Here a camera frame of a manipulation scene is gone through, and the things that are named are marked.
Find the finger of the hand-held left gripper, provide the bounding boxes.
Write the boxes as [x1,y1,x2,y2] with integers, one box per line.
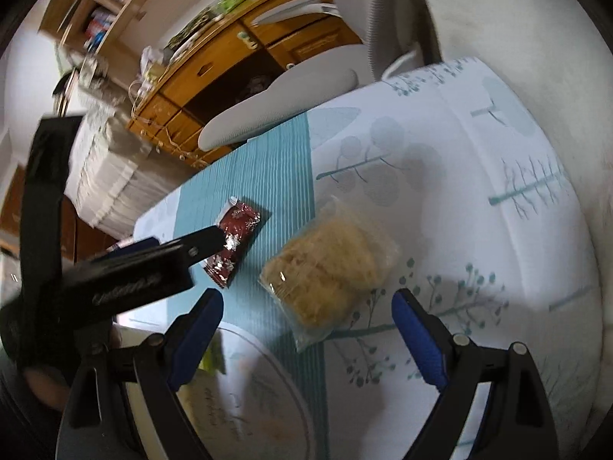
[158,227,228,269]
[103,236,161,260]

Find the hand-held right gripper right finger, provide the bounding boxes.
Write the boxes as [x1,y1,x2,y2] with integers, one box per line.
[391,289,561,460]

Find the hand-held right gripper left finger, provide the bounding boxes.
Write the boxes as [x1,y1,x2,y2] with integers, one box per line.
[55,289,225,460]

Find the white plastic bin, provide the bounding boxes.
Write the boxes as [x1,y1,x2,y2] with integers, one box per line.
[112,311,231,460]

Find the slim dark red snack packet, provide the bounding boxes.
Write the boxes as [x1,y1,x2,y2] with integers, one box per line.
[202,196,262,289]

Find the small clear yellow crisps packet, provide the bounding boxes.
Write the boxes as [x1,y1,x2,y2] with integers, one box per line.
[259,196,400,353]

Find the person's left hand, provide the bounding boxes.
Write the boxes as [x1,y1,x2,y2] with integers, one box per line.
[21,366,72,406]

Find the yellow-green snack packet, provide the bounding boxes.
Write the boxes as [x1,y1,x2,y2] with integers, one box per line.
[201,333,227,375]

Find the white lace cover cloth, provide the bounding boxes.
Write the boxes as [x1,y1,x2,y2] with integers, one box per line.
[62,100,202,240]

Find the brown wooden door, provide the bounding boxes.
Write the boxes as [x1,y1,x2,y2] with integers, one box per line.
[0,163,120,260]

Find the tree print tablecloth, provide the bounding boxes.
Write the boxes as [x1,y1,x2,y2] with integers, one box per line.
[115,57,602,460]

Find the black bag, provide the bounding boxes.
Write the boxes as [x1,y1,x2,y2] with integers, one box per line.
[242,74,271,101]

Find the wooden desk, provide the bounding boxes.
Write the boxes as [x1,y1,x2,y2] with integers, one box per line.
[125,0,365,168]

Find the grey office chair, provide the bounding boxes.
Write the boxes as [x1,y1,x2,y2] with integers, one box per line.
[197,0,441,151]

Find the dark printed box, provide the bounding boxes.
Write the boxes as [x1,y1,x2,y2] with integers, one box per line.
[165,7,221,49]

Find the row of books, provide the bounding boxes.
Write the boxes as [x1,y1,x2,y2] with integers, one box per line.
[84,7,118,41]

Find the wooden bookshelf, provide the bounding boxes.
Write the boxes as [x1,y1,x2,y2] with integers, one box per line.
[38,0,331,63]

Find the white charging cables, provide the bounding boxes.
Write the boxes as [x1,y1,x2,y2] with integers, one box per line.
[127,79,202,166]

